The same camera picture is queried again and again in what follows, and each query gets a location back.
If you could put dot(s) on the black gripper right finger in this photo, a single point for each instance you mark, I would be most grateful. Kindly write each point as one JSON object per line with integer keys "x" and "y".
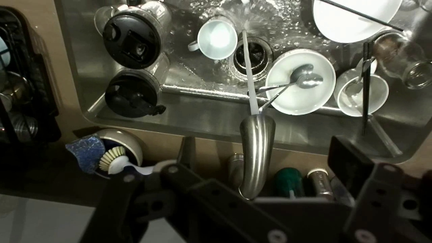
{"x": 386, "y": 202}

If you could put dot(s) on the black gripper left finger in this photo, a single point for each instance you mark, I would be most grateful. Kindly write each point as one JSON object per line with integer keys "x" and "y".
{"x": 179, "y": 202}

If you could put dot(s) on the steel kitchen faucet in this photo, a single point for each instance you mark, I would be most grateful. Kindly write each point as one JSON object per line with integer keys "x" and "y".
{"x": 256, "y": 152}

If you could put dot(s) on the small steel cup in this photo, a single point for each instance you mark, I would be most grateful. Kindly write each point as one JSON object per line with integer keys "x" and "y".
{"x": 318, "y": 182}

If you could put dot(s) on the white dish brush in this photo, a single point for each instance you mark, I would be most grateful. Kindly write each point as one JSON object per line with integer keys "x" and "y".
{"x": 114, "y": 160}

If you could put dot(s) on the round brush holder bowl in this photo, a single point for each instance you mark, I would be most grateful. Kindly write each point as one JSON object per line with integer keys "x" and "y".
{"x": 128, "y": 141}

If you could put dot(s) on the stainless steel sink basin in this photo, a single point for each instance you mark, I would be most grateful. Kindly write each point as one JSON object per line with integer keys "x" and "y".
{"x": 202, "y": 112}

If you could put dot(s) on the green soap dispenser white pump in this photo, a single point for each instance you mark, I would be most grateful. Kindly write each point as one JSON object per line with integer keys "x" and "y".
{"x": 287, "y": 180}

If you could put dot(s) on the small white bowl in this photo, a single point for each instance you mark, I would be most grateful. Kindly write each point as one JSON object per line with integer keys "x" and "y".
{"x": 378, "y": 95}

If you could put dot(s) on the blue sponge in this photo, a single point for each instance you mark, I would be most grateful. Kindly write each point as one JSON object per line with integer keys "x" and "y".
{"x": 85, "y": 152}

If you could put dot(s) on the thin black stick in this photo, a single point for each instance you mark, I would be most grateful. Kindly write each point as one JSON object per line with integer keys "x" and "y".
{"x": 366, "y": 89}

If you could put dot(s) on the clear bottle with black lid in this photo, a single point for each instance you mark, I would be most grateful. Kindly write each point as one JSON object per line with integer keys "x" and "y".
{"x": 129, "y": 91}
{"x": 132, "y": 40}

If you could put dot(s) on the large white bowl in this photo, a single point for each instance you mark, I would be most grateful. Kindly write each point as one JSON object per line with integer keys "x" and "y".
{"x": 310, "y": 95}

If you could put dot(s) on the clear glass jar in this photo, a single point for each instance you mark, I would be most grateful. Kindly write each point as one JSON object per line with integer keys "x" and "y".
{"x": 405, "y": 58}

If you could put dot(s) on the metal spoon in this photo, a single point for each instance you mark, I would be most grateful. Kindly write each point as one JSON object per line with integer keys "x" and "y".
{"x": 305, "y": 77}

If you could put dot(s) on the white mug in sink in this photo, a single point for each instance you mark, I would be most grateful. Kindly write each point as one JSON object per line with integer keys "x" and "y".
{"x": 217, "y": 37}

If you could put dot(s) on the black dish rack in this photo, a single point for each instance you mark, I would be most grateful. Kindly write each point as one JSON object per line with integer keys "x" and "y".
{"x": 27, "y": 98}

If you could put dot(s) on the white plate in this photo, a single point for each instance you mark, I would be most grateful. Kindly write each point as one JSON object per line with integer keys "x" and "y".
{"x": 345, "y": 17}

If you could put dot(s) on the white plates in sink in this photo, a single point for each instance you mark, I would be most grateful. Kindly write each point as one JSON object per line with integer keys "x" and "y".
{"x": 359, "y": 13}

